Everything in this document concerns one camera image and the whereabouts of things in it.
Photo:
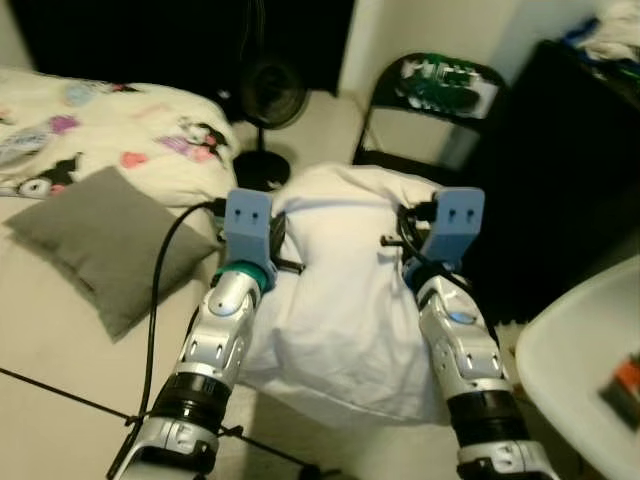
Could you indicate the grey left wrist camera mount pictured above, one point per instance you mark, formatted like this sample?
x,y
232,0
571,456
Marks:
x,y
247,225

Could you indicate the grey square pillow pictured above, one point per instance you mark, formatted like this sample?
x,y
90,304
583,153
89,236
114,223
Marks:
x,y
110,245

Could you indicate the black folding chair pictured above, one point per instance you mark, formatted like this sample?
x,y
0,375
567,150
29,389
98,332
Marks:
x,y
385,85

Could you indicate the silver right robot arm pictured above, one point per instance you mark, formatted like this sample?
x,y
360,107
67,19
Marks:
x,y
460,345

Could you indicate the white plastic shell chair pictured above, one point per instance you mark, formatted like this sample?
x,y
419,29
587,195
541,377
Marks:
x,y
570,370

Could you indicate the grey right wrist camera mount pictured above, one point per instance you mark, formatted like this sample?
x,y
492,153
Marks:
x,y
455,225

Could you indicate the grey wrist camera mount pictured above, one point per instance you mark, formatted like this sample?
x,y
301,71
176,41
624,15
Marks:
x,y
247,225
455,225

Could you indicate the orange and black object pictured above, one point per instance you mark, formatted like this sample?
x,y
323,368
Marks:
x,y
622,385

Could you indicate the white pillow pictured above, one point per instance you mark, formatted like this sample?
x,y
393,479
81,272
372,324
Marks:
x,y
340,300

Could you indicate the black cabinet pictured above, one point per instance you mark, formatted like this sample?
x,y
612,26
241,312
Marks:
x,y
560,180

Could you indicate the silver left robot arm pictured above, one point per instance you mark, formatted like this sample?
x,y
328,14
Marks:
x,y
215,340

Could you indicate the black pedestal fan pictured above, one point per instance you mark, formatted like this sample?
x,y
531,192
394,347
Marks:
x,y
272,92

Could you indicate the crumpled white garment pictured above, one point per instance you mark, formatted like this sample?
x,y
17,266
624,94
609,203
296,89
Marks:
x,y
615,40

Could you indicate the cream cartoon print comforter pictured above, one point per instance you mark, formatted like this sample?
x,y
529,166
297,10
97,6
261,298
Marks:
x,y
110,130

